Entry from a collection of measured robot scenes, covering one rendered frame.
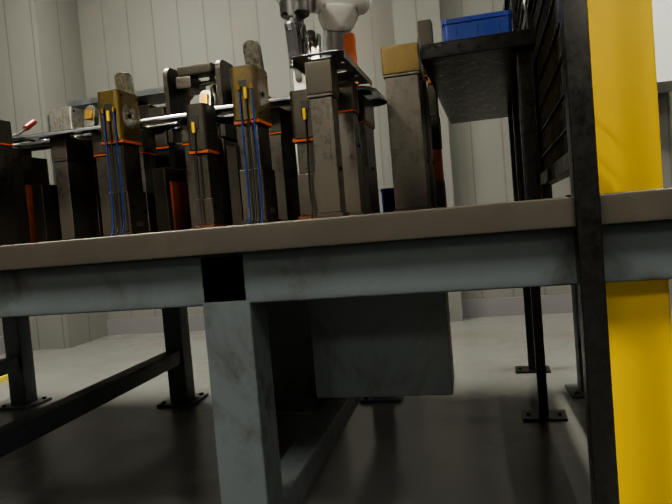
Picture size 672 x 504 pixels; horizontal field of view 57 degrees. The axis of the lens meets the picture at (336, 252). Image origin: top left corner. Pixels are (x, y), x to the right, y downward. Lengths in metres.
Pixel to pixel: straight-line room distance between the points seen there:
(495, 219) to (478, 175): 3.37
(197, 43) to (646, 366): 4.17
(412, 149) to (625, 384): 0.64
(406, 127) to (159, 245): 0.63
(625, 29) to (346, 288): 0.54
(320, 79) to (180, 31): 3.74
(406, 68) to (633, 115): 0.55
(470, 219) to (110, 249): 0.54
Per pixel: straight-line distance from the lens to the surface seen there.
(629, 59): 1.00
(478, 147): 4.22
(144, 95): 2.09
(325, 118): 1.14
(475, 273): 0.88
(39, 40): 4.83
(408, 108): 1.35
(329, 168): 1.13
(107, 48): 5.10
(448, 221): 0.84
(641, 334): 1.00
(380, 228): 0.85
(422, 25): 1.71
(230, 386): 0.98
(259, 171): 1.33
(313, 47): 1.78
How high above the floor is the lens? 0.69
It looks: 2 degrees down
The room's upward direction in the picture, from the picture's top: 5 degrees counter-clockwise
